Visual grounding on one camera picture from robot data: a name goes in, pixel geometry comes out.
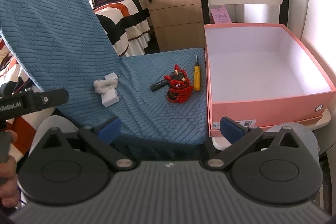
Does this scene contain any white usb charger plug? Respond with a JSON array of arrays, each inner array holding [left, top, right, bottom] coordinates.
[[101, 88, 123, 107]]

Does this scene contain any white fluffy plush toy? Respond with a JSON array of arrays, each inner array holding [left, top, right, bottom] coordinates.
[[93, 79, 118, 94]]

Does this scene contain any red lion dance figurine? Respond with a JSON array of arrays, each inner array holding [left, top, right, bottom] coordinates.
[[163, 64, 194, 103]]

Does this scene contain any person's left hand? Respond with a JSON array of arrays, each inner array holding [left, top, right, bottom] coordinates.
[[0, 130, 21, 208]]

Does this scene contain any pink open storage box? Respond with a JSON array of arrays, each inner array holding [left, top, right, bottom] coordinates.
[[205, 23, 335, 136]]

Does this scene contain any blue textured sofa chair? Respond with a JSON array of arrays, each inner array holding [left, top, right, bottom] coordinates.
[[1, 0, 208, 145]]

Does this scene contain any black rectangular lighter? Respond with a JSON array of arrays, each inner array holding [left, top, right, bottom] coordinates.
[[150, 79, 169, 92]]

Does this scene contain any striped bed cover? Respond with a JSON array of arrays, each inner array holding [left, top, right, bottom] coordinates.
[[89, 0, 150, 56]]

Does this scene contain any wooden drawer cabinet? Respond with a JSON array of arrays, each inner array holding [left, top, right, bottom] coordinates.
[[146, 0, 206, 52]]

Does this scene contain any yellow handled screwdriver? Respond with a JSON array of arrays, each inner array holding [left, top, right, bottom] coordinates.
[[194, 55, 201, 92]]

